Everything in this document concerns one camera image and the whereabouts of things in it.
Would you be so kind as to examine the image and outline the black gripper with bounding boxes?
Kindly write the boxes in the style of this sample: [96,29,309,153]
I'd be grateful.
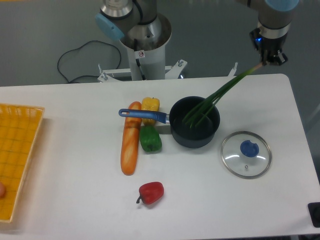
[249,28,288,66]

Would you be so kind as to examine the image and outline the green onion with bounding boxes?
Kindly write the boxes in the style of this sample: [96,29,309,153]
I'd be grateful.
[182,63,263,129]

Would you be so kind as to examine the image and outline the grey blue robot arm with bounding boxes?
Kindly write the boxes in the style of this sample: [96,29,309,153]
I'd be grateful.
[95,0,299,66]

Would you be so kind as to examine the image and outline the glass lid blue knob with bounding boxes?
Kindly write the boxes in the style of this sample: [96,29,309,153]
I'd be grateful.
[220,131,272,180]

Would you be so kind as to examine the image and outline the yellow bell pepper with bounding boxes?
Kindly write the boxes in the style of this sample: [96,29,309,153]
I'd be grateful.
[141,96,161,126]

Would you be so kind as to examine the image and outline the green bell pepper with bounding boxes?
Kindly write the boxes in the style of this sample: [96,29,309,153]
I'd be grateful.
[139,125,162,153]

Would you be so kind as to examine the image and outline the orange baguette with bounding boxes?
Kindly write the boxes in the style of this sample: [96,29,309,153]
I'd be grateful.
[120,117,142,176]

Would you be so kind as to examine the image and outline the black corner device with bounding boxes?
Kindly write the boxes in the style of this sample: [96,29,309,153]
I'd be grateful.
[307,202,320,228]

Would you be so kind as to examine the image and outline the red bell pepper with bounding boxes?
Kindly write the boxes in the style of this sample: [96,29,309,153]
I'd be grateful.
[136,181,164,205]

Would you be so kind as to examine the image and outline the yellow woven basket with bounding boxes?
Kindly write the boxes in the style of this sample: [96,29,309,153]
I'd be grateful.
[0,103,45,223]

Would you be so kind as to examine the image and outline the dark pot blue handle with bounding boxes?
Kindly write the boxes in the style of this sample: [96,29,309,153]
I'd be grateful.
[118,96,220,149]

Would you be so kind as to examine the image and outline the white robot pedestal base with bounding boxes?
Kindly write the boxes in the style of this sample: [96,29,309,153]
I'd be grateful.
[96,12,239,83]

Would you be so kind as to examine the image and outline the black floor cable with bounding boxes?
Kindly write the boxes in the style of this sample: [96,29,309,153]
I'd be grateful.
[57,40,122,84]

